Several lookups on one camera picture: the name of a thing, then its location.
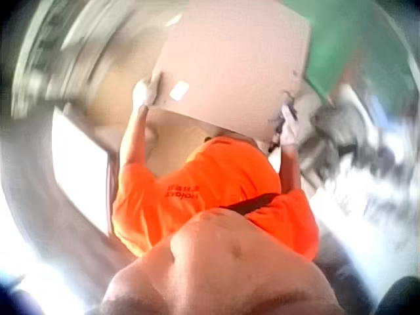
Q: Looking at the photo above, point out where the person's left hand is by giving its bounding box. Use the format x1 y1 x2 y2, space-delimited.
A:
132 73 162 108

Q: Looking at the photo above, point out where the white panel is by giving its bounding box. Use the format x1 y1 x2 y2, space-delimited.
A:
51 108 111 236

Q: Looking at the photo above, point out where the large brown cardboard box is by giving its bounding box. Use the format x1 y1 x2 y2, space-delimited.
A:
144 0 312 180

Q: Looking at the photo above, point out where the green board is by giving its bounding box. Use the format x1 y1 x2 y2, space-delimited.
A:
282 0 388 99

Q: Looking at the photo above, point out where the person's right hand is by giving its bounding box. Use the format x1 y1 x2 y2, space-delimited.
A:
275 102 301 148

